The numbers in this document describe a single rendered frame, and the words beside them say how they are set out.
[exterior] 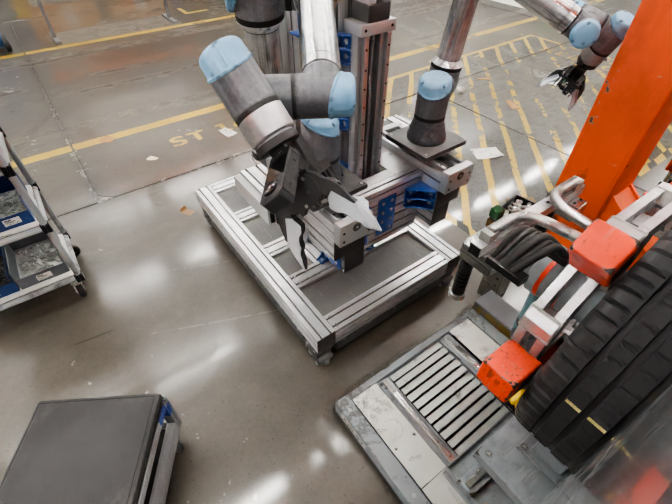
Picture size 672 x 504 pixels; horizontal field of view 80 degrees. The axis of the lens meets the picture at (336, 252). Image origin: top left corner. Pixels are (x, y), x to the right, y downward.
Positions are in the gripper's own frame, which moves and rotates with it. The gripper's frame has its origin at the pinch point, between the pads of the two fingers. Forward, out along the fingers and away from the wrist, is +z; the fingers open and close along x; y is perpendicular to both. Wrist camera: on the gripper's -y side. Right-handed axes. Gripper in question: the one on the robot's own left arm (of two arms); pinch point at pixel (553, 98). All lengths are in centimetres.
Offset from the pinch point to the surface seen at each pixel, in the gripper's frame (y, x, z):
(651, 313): 100, 32, -55
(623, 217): 82, 23, -50
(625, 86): 31, 11, -37
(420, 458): 126, 50, 44
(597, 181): 38.3, 26.2, -15.5
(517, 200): 23.3, 17.9, 28.2
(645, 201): 74, 25, -49
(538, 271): 84, 24, -24
